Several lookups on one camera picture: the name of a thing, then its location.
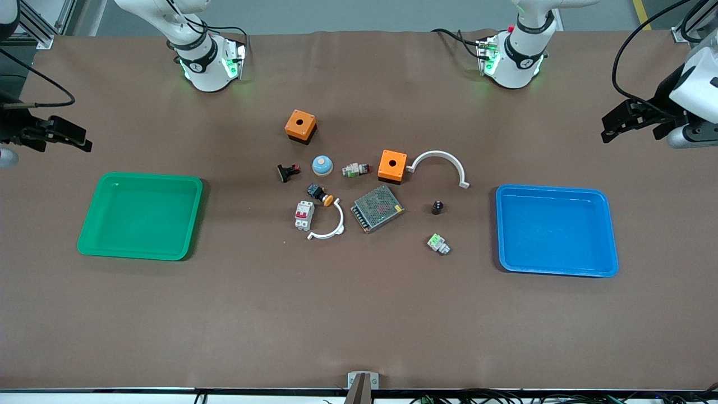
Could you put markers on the green plastic tray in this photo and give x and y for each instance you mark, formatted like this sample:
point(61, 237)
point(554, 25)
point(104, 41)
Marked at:
point(140, 216)

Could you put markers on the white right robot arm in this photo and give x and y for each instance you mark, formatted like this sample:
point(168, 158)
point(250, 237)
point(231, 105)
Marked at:
point(208, 67)

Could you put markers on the small white arc clamp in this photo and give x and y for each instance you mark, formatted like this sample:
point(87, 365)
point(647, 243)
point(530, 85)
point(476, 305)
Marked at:
point(339, 221)

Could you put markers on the white green red switch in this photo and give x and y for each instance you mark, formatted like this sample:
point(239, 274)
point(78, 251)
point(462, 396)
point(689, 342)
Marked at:
point(354, 169)

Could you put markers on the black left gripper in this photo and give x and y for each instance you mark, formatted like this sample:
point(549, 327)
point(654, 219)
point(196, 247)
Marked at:
point(663, 101)

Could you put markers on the aluminium frame profile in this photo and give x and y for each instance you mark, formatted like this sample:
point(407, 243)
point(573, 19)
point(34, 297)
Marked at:
point(45, 25)
point(684, 31)

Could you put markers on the metal table edge bracket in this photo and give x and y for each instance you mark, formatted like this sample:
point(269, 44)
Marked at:
point(363, 384)

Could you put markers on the green white contact block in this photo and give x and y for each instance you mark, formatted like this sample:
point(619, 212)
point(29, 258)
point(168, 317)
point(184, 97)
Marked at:
point(438, 243)

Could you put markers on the orange button box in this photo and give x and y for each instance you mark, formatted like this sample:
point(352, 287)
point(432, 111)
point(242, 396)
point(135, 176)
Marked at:
point(391, 164)
point(300, 123)

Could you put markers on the black orange-capped push button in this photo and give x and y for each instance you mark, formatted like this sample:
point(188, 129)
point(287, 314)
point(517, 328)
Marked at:
point(318, 193)

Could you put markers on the large white arc clamp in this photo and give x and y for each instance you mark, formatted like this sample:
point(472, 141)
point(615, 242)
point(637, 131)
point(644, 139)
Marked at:
point(440, 154)

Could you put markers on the blue dome button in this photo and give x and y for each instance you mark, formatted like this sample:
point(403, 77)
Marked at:
point(322, 165)

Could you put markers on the white red circuit breaker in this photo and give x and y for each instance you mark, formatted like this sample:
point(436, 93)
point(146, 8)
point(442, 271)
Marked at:
point(304, 215)

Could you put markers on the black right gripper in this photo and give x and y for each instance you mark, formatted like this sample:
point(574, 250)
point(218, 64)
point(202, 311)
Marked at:
point(12, 124)

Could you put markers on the small black capacitor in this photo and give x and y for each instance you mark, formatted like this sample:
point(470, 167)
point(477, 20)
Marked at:
point(437, 207)

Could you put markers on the black red switch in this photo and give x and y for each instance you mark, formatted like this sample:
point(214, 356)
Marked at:
point(287, 173)

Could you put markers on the blue plastic tray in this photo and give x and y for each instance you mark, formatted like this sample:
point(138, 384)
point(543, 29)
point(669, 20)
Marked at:
point(555, 230)

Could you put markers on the metal mesh power supply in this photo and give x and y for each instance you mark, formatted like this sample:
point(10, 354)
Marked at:
point(377, 209)

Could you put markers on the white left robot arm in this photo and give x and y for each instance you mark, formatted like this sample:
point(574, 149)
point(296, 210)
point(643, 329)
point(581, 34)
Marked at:
point(519, 62)

